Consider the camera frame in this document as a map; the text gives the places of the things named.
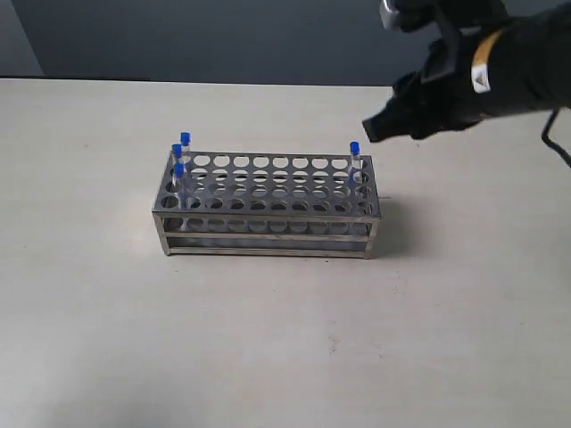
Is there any blue-capped tube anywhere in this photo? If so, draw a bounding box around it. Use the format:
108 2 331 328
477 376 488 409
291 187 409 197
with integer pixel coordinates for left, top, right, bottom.
171 144 184 165
348 141 362 185
172 163 187 210
180 132 192 174

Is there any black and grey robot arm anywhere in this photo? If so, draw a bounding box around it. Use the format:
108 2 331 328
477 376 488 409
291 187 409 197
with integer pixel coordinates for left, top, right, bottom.
362 1 570 143

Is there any stainless steel test tube rack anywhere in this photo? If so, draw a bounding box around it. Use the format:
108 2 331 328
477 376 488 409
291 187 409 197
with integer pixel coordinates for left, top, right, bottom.
152 152 382 259

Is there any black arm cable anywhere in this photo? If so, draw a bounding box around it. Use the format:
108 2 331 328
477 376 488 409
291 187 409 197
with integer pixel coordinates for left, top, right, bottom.
540 106 571 169

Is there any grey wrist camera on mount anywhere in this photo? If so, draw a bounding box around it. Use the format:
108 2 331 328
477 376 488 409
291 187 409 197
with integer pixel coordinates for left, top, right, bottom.
379 0 509 35

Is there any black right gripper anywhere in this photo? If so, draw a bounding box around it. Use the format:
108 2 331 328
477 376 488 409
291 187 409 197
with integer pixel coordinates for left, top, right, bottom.
362 17 570 144

